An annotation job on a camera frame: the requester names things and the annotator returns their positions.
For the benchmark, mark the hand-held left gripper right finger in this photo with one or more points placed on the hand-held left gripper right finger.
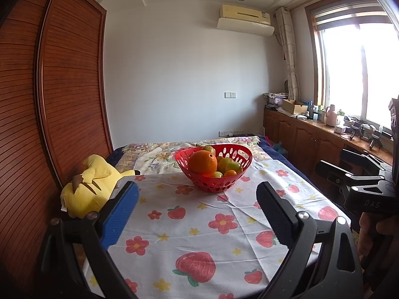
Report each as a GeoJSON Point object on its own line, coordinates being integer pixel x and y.
{"type": "Point", "coordinates": [277, 221]}

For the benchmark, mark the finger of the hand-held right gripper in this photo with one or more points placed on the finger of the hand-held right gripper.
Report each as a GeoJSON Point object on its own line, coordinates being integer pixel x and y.
{"type": "Point", "coordinates": [330, 173]}
{"type": "Point", "coordinates": [355, 158]}

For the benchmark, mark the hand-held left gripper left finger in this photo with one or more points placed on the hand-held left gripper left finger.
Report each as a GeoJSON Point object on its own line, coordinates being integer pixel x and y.
{"type": "Point", "coordinates": [120, 215]}

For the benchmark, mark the small tangerine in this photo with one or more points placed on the small tangerine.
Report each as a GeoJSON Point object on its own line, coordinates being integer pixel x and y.
{"type": "Point", "coordinates": [230, 173]}

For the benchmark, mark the green apple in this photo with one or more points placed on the green apple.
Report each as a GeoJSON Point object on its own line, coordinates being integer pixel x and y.
{"type": "Point", "coordinates": [237, 166]}
{"type": "Point", "coordinates": [225, 164]}
{"type": "Point", "coordinates": [208, 149]}

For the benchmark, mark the red perforated plastic basket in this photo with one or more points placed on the red perforated plastic basket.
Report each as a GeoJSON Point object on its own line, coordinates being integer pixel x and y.
{"type": "Point", "coordinates": [215, 185]}

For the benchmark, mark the person's right hand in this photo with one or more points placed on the person's right hand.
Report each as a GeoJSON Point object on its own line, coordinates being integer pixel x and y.
{"type": "Point", "coordinates": [367, 230]}

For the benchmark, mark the small white box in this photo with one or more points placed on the small white box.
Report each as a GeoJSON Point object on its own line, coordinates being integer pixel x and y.
{"type": "Point", "coordinates": [339, 129]}

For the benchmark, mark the white bottle with green cap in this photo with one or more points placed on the white bottle with green cap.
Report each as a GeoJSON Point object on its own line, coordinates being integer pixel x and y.
{"type": "Point", "coordinates": [341, 118]}

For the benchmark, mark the yellow plush toy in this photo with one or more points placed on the yellow plush toy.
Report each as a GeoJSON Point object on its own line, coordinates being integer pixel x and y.
{"type": "Point", "coordinates": [87, 187]}

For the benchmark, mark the pink bottle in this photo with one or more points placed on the pink bottle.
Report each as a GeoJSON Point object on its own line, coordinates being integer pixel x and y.
{"type": "Point", "coordinates": [331, 118]}

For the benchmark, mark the long wooden cabinet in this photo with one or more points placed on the long wooden cabinet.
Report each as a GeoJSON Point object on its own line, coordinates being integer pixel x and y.
{"type": "Point", "coordinates": [299, 137]}

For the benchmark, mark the teal soft toy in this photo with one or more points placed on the teal soft toy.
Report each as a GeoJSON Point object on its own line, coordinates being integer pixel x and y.
{"type": "Point", "coordinates": [280, 148]}

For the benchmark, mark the floral blanket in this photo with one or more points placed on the floral blanket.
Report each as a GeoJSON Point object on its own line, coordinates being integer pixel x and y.
{"type": "Point", "coordinates": [149, 158]}

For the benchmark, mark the dark blue bedsheet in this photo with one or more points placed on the dark blue bedsheet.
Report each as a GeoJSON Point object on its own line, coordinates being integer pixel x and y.
{"type": "Point", "coordinates": [268, 149]}

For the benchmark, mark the open cardboard box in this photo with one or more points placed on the open cardboard box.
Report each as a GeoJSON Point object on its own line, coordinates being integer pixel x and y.
{"type": "Point", "coordinates": [293, 107]}

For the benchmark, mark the white strawberry flower cloth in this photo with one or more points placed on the white strawberry flower cloth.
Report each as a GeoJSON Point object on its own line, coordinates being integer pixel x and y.
{"type": "Point", "coordinates": [199, 224]}

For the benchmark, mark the wooden framed window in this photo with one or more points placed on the wooden framed window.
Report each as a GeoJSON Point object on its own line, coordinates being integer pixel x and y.
{"type": "Point", "coordinates": [358, 68]}

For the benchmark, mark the patterned beige curtain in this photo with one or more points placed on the patterned beige curtain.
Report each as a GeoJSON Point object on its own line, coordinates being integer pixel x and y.
{"type": "Point", "coordinates": [290, 53]}

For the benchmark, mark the brown wooden wardrobe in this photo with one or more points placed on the brown wooden wardrobe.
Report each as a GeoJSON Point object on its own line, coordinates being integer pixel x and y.
{"type": "Point", "coordinates": [62, 84]}

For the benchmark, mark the white wall outlet row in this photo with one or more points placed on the white wall outlet row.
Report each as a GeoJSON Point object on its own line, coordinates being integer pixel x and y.
{"type": "Point", "coordinates": [230, 133]}

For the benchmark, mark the white wall switch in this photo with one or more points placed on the white wall switch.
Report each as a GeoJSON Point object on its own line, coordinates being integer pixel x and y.
{"type": "Point", "coordinates": [230, 94]}

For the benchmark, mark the yellowed wall air conditioner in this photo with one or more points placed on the yellowed wall air conditioner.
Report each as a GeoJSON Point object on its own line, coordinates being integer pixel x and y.
{"type": "Point", "coordinates": [243, 11]}

